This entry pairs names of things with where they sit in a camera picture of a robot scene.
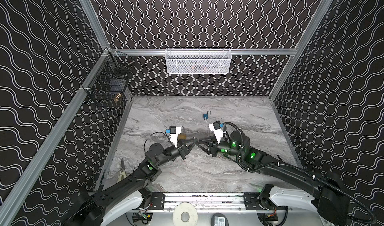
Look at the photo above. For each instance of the white tape roll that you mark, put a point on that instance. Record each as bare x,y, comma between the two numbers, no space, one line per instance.
185,214

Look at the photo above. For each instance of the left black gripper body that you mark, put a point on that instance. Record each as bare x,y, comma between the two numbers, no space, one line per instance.
183,150

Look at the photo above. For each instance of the large brass padlock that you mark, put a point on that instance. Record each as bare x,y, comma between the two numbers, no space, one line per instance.
182,136

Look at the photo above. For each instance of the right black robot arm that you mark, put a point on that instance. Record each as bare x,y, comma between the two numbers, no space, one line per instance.
328,192

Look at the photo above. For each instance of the black wire mesh basket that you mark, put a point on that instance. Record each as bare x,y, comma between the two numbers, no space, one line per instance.
106,84

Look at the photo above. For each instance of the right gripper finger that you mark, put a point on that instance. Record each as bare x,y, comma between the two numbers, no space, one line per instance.
208,140
205,148

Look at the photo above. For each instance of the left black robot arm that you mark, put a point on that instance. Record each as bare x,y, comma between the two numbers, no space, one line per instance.
102,208

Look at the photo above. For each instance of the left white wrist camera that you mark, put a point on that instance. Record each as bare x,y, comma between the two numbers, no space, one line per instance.
174,132

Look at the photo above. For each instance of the small blue padlock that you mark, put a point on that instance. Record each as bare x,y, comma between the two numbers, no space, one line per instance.
206,115

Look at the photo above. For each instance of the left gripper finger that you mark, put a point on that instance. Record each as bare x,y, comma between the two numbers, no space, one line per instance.
188,140
187,147

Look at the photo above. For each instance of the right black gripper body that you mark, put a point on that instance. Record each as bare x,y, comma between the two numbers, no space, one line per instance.
212,148

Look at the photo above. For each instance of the white wire mesh basket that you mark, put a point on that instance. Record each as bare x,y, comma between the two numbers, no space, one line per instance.
198,60

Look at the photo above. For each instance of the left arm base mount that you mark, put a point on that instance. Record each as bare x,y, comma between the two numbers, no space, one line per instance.
153,201

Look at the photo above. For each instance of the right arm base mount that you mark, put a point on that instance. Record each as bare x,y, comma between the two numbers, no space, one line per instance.
255,202

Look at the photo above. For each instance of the black round labelled puck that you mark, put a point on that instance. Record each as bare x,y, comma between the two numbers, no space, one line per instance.
219,219

